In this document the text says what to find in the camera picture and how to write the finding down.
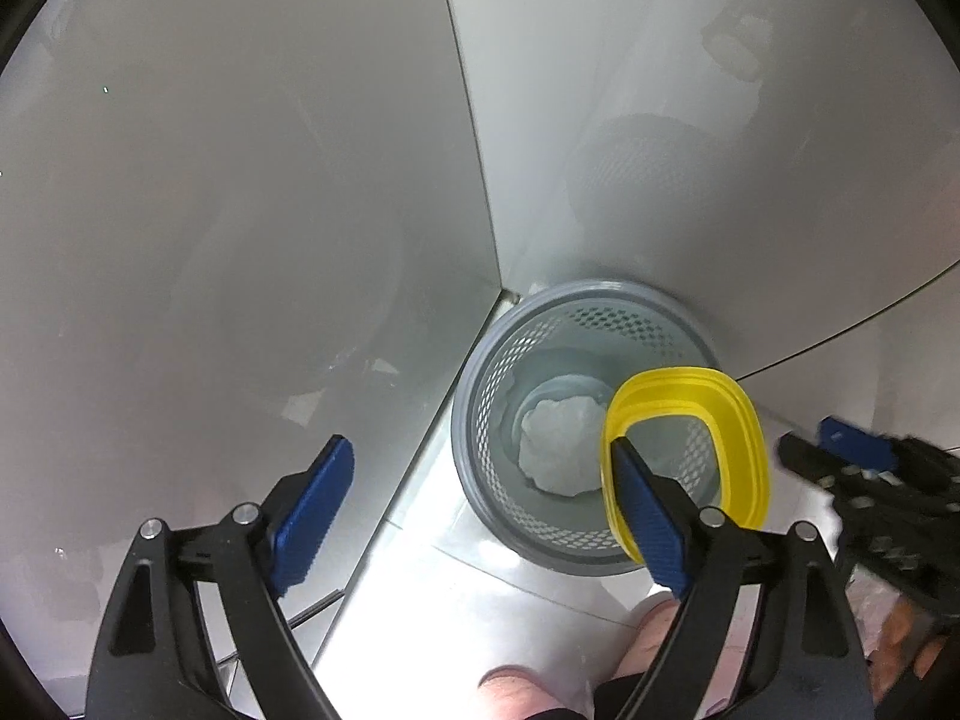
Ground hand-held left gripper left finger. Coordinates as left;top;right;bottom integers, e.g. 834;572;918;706
86;433;355;720

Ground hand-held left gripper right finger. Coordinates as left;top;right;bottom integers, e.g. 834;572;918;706
596;438;878;720

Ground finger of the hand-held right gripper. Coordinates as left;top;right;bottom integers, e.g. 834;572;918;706
831;517;953;608
777;416;960;518

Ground clear crinkled plastic wrapper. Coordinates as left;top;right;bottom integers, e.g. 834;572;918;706
840;540;912;661

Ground yellow plastic container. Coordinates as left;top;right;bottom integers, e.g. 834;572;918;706
600;365;773;567

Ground grey mesh waste basket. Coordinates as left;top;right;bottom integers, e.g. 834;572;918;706
451;280;725;577

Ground person's right leg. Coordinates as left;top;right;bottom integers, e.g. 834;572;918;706
622;591;685;683

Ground person's leg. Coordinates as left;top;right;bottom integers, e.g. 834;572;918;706
622;591;685;683
478;666;560;720

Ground crumpled white paper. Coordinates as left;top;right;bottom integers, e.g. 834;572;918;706
517;395;610;497

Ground person's legs and feet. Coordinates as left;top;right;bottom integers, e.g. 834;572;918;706
536;671;661;720

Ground person's left leg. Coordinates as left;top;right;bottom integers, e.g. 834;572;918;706
478;666;560;720

